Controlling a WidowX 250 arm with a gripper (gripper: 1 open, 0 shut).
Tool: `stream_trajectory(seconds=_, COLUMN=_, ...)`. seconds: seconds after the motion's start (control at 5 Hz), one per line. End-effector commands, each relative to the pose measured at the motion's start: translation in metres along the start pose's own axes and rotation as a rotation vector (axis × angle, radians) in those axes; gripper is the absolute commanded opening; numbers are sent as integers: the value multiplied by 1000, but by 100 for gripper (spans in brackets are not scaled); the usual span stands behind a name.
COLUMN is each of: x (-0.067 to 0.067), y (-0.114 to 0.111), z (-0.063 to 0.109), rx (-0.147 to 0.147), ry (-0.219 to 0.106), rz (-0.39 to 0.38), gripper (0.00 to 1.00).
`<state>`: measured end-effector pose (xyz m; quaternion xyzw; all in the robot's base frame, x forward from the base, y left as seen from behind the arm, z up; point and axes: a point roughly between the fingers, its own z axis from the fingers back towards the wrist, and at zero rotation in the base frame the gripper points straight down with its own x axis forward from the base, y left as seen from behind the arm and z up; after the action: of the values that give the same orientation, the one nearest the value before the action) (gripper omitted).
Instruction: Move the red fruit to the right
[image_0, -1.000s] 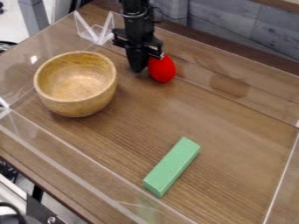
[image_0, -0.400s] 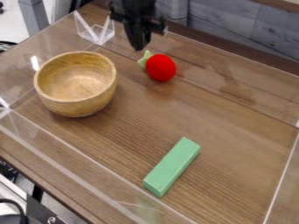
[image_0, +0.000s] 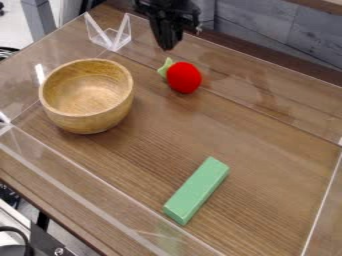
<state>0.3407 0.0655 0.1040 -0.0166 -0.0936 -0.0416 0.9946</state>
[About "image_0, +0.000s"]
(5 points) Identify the red plush fruit green leaf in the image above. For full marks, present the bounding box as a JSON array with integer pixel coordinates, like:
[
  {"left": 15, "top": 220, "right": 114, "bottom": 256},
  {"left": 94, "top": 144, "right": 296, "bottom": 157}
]
[{"left": 158, "top": 57, "right": 202, "bottom": 94}]

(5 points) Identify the light wooden bowl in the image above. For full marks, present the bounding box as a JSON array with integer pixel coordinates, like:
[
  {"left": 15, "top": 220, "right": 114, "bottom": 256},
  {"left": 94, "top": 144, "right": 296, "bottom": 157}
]
[{"left": 39, "top": 58, "right": 134, "bottom": 134}]

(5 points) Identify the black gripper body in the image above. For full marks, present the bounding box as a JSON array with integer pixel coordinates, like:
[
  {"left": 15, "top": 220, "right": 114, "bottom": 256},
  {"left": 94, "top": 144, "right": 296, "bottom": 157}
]
[{"left": 135, "top": 0, "right": 202, "bottom": 33}]

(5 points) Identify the green rectangular block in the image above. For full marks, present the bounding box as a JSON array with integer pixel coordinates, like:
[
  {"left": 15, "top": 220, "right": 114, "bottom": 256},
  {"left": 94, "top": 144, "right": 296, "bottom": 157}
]
[{"left": 163, "top": 157, "right": 230, "bottom": 225}]

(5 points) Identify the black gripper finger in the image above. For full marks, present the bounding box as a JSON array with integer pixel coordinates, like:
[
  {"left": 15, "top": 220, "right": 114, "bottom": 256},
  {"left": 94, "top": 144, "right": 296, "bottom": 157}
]
[{"left": 158, "top": 18, "right": 183, "bottom": 51}]

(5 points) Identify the clear acrylic front wall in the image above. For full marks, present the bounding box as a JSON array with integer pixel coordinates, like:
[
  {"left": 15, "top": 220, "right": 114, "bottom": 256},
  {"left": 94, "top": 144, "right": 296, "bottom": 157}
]
[{"left": 0, "top": 120, "right": 224, "bottom": 256}]

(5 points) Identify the black device with screw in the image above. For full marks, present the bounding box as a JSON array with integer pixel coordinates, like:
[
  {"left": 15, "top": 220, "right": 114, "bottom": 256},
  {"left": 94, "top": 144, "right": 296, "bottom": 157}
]
[{"left": 30, "top": 224, "right": 77, "bottom": 256}]

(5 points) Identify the black cable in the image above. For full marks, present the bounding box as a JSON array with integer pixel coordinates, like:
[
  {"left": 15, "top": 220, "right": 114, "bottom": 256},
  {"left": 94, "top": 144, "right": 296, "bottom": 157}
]
[{"left": 0, "top": 225, "right": 32, "bottom": 256}]

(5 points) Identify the clear acrylic corner bracket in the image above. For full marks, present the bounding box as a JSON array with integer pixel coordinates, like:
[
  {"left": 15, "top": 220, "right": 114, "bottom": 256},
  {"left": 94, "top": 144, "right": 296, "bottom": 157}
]
[{"left": 85, "top": 12, "right": 133, "bottom": 52}]

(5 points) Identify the grey table leg post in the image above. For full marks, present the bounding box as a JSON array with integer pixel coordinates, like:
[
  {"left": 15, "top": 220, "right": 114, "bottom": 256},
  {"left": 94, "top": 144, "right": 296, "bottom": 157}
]
[{"left": 20, "top": 0, "right": 57, "bottom": 41}]

